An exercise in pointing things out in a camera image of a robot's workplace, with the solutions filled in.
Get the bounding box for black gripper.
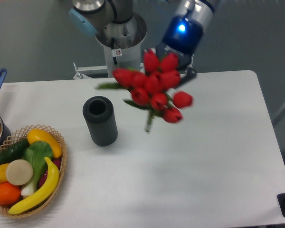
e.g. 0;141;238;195
155;15;204;88

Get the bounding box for red tulip bouquet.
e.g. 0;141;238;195
97;49;194;133

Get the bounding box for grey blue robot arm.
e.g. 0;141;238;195
69;0;219;85

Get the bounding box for dark grey ribbed vase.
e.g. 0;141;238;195
83;96;118;146

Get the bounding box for purple red vegetable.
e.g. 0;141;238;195
38;158;61;189

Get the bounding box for green bok choy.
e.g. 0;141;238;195
21;141;53;198

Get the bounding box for yellow banana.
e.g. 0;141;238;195
8;157;59;215

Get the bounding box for green cucumber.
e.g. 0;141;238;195
0;138;30;165

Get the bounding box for beige round disc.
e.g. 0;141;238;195
5;159;33;186

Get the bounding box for orange fruit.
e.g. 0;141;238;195
0;182;20;205

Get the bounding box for woven wicker basket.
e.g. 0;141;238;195
0;124;67;219

